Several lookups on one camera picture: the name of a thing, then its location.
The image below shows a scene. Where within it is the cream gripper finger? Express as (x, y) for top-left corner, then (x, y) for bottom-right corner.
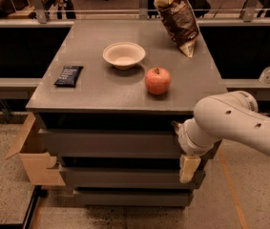
(171, 121), (182, 134)

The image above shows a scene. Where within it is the grey top drawer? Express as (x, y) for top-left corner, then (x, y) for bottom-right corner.
(39, 129), (181, 158)

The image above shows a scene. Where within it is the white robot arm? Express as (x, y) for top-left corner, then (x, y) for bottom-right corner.
(172, 91), (270, 183)

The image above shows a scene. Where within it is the grey drawer cabinet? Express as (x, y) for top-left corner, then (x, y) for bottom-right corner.
(27, 20), (226, 194)

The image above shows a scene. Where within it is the grey middle drawer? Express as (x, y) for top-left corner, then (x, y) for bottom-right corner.
(59, 166), (205, 189)

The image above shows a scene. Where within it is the open cardboard box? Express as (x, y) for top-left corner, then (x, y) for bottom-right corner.
(6, 113), (65, 186)

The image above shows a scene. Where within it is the red apple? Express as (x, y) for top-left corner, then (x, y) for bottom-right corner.
(145, 67), (171, 95)

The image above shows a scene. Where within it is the white paper bowl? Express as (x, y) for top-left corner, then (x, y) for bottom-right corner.
(103, 42), (146, 70)

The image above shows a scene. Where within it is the clear sanitizer pump bottle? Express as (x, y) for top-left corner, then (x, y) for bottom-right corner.
(259, 67), (270, 86)

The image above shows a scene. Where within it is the brown chip bag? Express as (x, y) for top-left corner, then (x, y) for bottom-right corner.
(154, 0), (199, 58)

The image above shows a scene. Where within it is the black snack bar packet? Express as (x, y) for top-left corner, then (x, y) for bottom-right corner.
(54, 66), (83, 88)

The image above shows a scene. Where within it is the metal guard railing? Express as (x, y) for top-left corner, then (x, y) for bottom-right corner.
(0, 0), (270, 26)

